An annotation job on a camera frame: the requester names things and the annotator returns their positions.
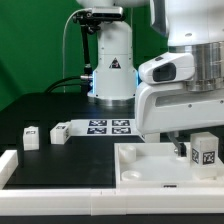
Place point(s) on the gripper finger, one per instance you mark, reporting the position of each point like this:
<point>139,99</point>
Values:
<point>180,148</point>

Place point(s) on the white sheet with tags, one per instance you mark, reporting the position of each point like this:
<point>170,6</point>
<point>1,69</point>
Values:
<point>103,127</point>

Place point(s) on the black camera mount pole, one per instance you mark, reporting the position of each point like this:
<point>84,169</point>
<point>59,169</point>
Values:
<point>88,26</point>

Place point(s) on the white U-shaped obstacle fence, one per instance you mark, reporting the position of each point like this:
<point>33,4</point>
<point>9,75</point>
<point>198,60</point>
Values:
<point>103,202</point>

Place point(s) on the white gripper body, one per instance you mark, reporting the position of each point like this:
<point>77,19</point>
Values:
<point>169,107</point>

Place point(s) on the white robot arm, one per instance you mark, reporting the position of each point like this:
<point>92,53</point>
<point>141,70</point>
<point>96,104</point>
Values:
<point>195,47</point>

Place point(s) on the white square tabletop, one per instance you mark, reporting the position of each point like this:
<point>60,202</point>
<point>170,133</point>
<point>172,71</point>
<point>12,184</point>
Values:
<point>156,165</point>

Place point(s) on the green backdrop curtain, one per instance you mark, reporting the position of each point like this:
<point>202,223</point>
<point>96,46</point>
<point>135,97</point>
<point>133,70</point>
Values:
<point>38,46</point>

